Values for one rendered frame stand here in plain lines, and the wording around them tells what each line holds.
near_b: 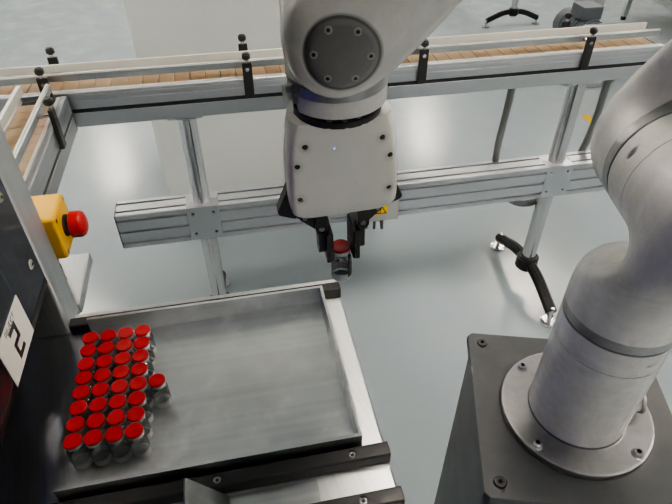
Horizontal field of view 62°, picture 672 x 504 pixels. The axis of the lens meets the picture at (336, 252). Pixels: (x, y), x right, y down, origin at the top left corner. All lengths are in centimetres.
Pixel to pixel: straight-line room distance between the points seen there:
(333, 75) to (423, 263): 198
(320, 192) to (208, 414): 37
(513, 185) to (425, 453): 89
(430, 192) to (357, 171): 132
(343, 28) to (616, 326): 42
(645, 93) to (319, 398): 50
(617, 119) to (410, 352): 148
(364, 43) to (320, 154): 16
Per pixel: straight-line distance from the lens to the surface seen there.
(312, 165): 49
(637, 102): 59
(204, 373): 80
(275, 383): 77
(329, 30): 34
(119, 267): 243
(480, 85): 166
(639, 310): 60
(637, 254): 53
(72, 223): 90
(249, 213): 171
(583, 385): 70
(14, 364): 71
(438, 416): 183
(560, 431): 77
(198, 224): 173
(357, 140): 48
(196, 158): 162
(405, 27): 35
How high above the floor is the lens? 149
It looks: 40 degrees down
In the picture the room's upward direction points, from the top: straight up
